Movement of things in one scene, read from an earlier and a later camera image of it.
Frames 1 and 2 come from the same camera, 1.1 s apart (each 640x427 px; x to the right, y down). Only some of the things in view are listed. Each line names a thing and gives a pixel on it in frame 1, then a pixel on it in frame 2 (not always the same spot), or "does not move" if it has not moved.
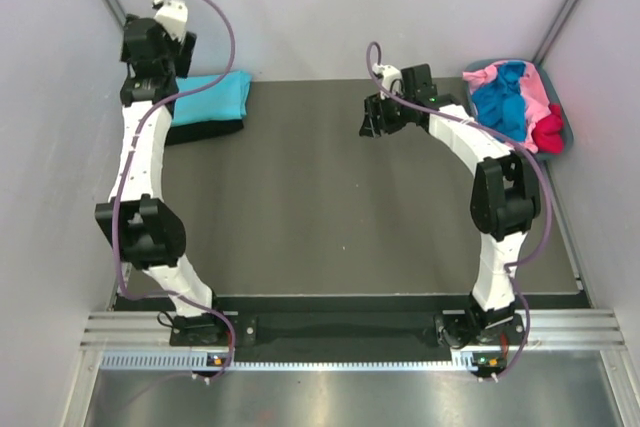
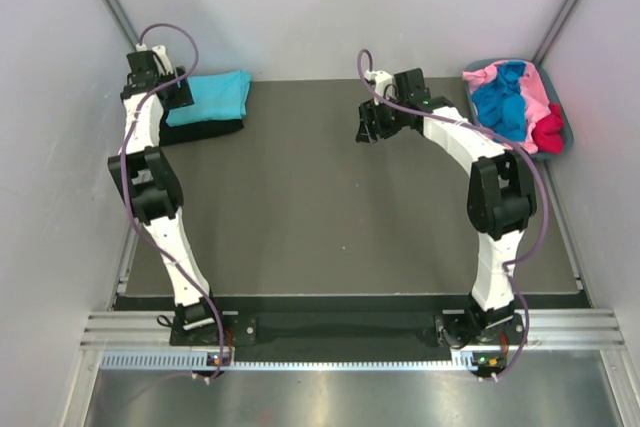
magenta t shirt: [548, 133] does not move
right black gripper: [374, 106] does not move
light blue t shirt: [226, 100] does not move
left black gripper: [181, 52] -> [181, 96]
